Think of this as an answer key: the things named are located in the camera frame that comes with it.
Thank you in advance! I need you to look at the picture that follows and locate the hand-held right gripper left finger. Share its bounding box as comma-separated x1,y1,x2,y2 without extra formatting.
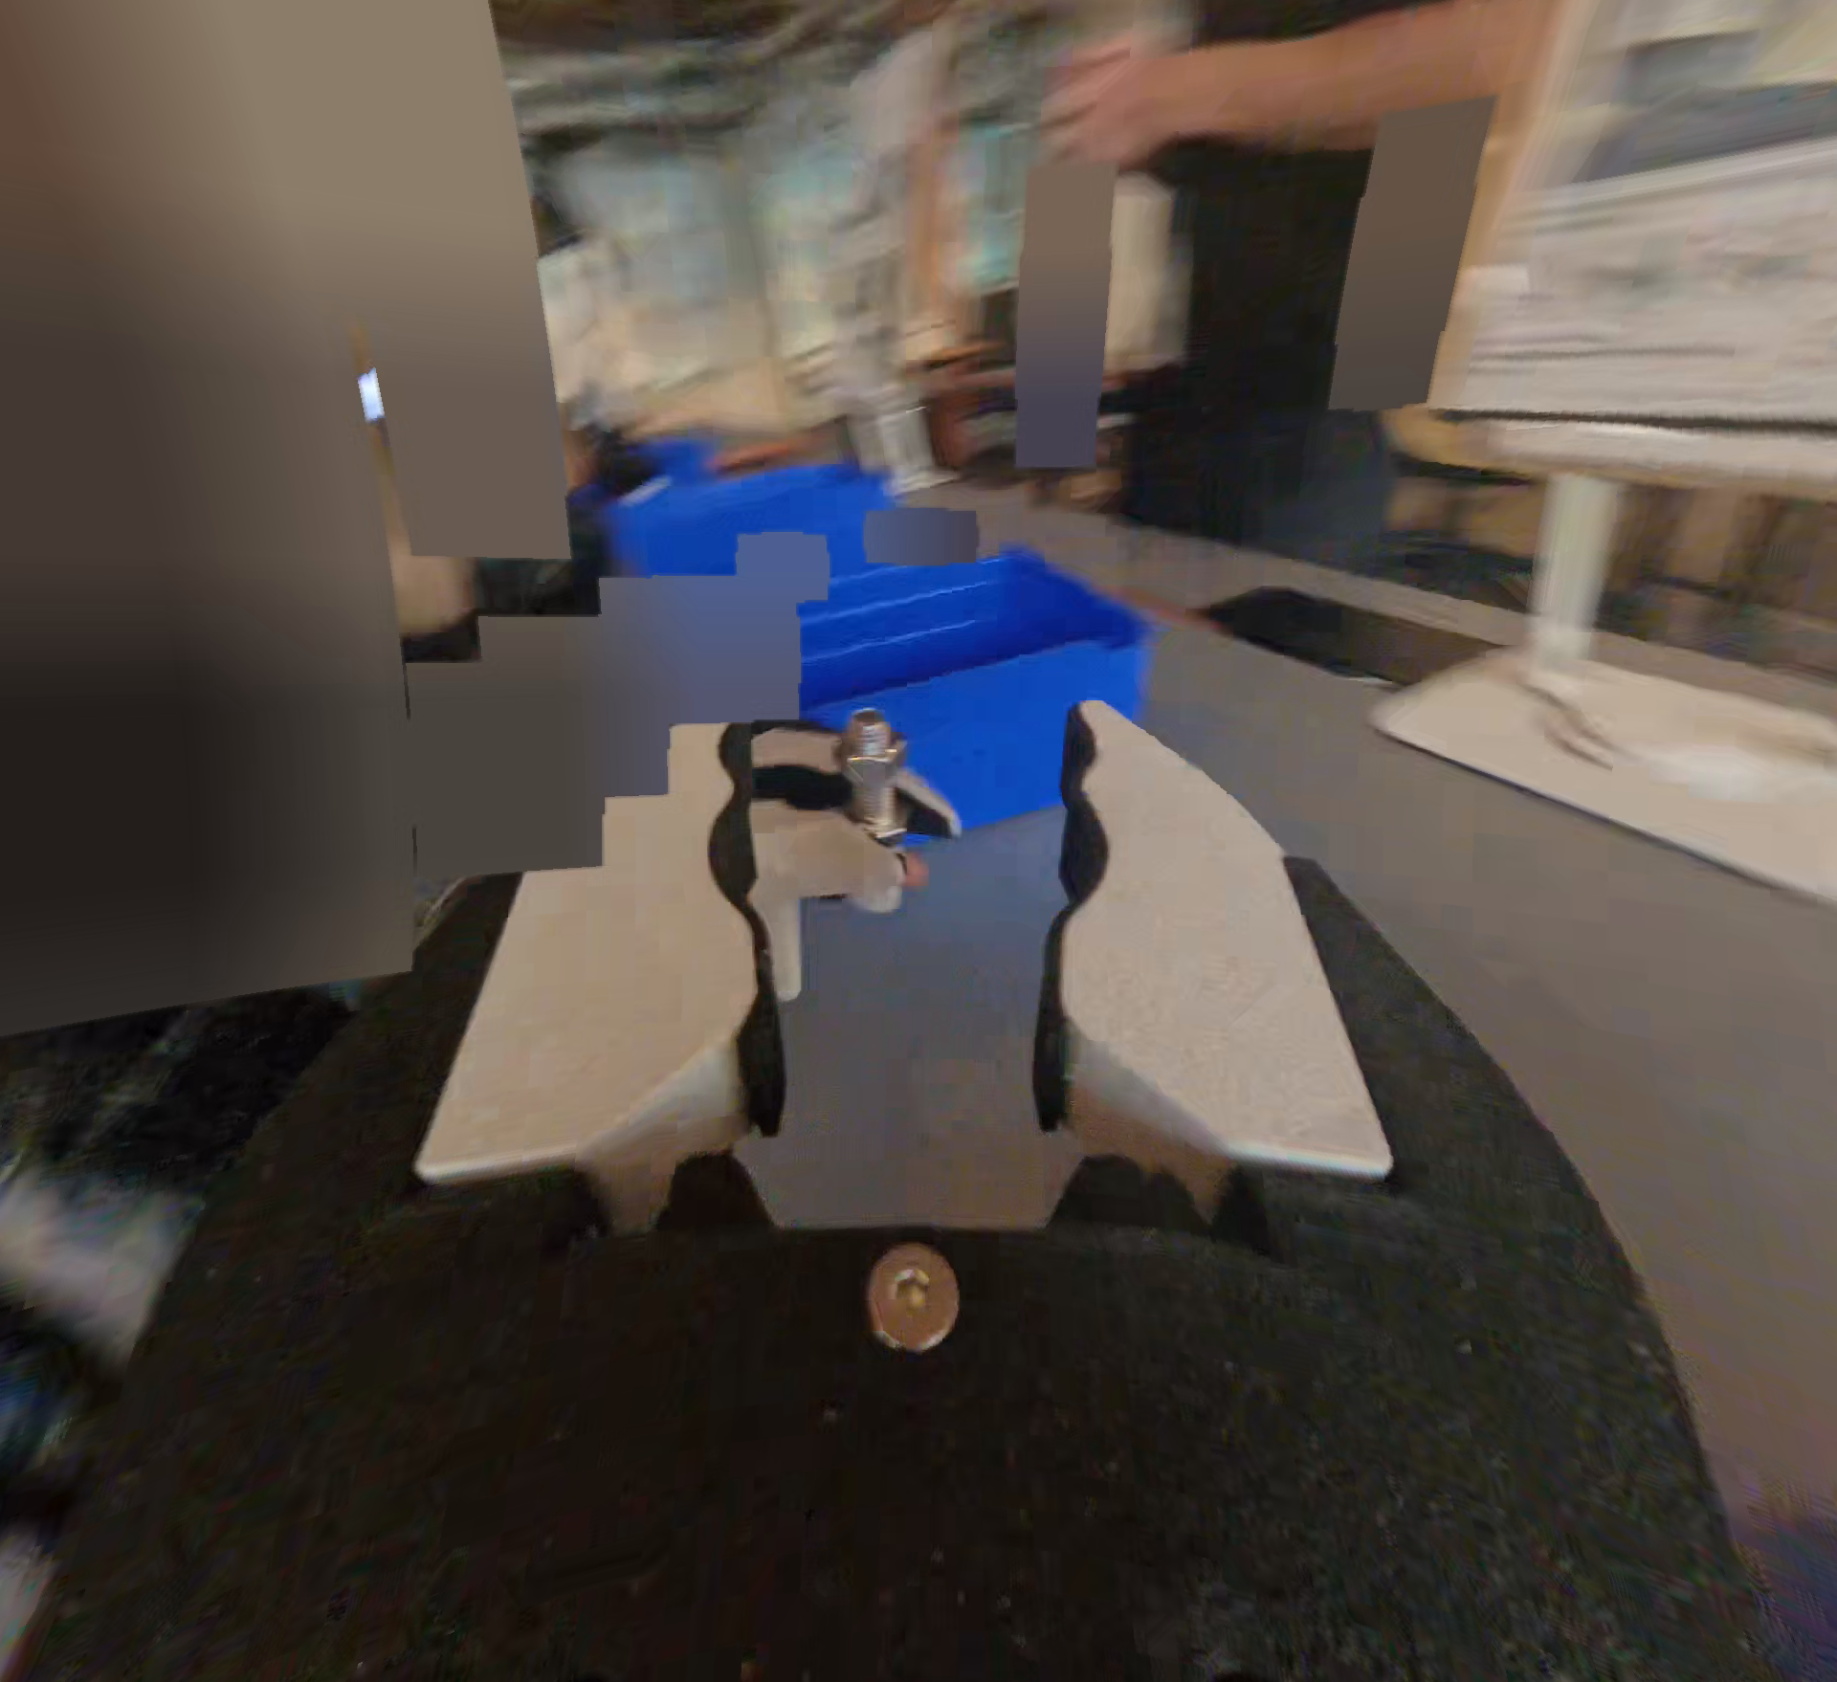
414,720,789,1237

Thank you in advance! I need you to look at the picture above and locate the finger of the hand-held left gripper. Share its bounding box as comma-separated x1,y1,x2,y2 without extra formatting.
755,810,931,1004
753,726,965,843

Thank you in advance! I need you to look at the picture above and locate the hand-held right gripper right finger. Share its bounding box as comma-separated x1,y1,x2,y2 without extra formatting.
1034,701,1398,1224

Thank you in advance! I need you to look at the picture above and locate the steel hex bolt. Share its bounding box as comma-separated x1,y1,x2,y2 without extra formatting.
850,707,921,873

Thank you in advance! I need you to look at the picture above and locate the blue plastic bin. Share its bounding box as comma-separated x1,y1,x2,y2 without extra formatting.
797,548,1158,839
575,441,904,581

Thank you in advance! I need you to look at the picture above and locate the instruction board on white stand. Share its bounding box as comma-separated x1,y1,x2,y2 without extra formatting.
1371,0,1837,902

